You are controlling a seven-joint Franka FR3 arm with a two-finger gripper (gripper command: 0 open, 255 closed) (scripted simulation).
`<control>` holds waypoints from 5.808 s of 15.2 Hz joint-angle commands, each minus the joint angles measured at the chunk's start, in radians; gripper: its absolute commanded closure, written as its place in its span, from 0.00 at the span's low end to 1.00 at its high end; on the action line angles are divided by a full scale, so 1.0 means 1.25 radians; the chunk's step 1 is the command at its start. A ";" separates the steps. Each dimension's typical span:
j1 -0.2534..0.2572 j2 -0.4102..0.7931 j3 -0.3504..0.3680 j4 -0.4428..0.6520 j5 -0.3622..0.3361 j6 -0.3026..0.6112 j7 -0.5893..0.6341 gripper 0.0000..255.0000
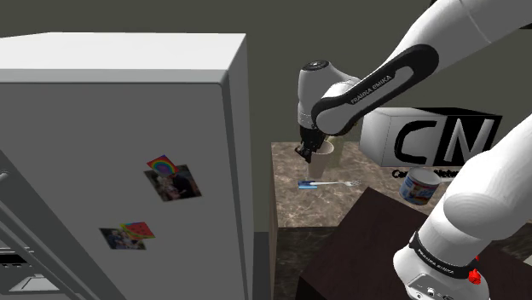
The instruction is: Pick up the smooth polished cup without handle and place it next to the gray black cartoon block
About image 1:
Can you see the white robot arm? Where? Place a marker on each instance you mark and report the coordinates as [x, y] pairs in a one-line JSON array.
[[465, 199]]

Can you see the white box with black letters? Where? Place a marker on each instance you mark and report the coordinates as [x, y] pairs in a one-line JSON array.
[[428, 137]]

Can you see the white and blue can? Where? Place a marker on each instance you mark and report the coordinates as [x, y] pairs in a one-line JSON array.
[[419, 186]]

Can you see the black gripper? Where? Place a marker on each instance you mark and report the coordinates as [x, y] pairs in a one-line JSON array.
[[310, 142]]

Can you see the pale green tall cup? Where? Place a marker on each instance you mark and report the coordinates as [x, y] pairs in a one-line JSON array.
[[337, 151]]

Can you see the white refrigerator with photo magnets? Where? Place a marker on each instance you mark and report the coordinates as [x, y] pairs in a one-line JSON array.
[[124, 166]]

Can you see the dark brown robot stand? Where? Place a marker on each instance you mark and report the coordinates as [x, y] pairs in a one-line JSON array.
[[361, 253]]

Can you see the beige paper cup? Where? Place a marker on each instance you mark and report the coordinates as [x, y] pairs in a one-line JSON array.
[[320, 163]]

